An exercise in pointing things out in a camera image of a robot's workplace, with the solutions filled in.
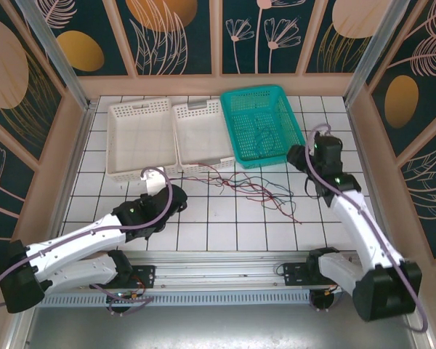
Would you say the teal perforated plastic basket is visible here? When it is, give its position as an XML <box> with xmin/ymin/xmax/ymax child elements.
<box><xmin>219</xmin><ymin>84</ymin><xmax>308</xmax><ymax>171</ymax></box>

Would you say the white perforated plastic basket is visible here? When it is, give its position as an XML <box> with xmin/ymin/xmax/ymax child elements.
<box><xmin>106</xmin><ymin>97</ymin><xmax>178</xmax><ymax>182</ymax></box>

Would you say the small controller board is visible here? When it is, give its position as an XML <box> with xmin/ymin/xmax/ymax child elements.
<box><xmin>310</xmin><ymin>285</ymin><xmax>350</xmax><ymax>312</ymax></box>
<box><xmin>105</xmin><ymin>290</ymin><xmax>140</xmax><ymax>305</ymax></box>

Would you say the grey metal sheet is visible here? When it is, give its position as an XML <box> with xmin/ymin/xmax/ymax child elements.
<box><xmin>7</xmin><ymin>304</ymin><xmax>433</xmax><ymax>349</ymax></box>

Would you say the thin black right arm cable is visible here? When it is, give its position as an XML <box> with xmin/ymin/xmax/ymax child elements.
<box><xmin>303</xmin><ymin>173</ymin><xmax>323</xmax><ymax>200</ymax></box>

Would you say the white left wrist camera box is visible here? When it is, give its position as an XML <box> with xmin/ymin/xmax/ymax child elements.
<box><xmin>140</xmin><ymin>167</ymin><xmax>168</xmax><ymax>196</ymax></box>

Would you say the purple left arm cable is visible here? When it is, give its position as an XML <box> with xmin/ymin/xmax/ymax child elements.
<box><xmin>0</xmin><ymin>166</ymin><xmax>175</xmax><ymax>316</ymax></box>

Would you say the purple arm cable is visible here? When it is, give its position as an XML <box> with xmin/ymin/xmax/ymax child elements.
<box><xmin>0</xmin><ymin>166</ymin><xmax>175</xmax><ymax>316</ymax></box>
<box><xmin>304</xmin><ymin>123</ymin><xmax>429</xmax><ymax>332</ymax></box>

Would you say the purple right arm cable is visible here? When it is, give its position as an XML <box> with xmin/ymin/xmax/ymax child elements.
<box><xmin>304</xmin><ymin>123</ymin><xmax>429</xmax><ymax>332</ymax></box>

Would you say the aluminium table edge rail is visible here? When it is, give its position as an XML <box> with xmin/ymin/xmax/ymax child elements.
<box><xmin>344</xmin><ymin>101</ymin><xmax>400</xmax><ymax>255</ymax></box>

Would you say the white basket with grey handles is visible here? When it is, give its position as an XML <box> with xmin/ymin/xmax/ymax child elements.
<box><xmin>171</xmin><ymin>100</ymin><xmax>237</xmax><ymax>174</ymax></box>

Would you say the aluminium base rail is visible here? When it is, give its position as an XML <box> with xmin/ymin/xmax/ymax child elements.
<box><xmin>20</xmin><ymin>249</ymin><xmax>419</xmax><ymax>292</ymax></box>

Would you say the grey slotted cable duct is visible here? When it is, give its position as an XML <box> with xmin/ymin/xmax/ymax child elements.
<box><xmin>36</xmin><ymin>290</ymin><xmax>313</xmax><ymax>307</ymax></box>

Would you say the aluminium frame post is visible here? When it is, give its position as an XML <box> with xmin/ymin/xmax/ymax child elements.
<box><xmin>343</xmin><ymin>0</ymin><xmax>410</xmax><ymax>107</ymax></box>
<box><xmin>14</xmin><ymin>0</ymin><xmax>92</xmax><ymax>111</ymax></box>

